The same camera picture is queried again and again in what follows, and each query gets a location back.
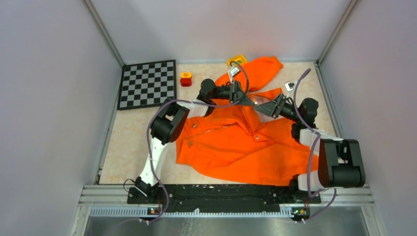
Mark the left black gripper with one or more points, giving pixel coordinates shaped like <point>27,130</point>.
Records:
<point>235,92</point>

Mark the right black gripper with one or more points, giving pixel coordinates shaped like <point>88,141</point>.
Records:
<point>271,108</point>

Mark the orange jacket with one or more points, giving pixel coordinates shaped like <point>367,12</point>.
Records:
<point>233,144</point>

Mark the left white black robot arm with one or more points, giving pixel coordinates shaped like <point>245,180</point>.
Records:
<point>168,122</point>

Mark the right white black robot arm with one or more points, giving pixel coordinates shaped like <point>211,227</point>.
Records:
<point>332,161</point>

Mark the yellow toy crate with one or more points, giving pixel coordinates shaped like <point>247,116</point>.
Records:
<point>241,59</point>

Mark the red and yellow block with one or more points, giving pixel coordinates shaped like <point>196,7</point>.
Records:
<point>186,79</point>

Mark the black and white chessboard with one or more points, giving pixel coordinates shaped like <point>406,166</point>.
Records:
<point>147,84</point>

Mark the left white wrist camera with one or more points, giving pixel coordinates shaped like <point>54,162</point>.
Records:
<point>232,72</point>

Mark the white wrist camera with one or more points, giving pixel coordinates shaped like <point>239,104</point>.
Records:
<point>232,72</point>
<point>290,86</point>

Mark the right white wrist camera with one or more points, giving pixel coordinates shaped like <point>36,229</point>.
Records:
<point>290,86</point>

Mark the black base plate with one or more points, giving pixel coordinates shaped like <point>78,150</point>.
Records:
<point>220,198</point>

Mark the aluminium frame rail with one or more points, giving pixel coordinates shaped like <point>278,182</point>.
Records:
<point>111,201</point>

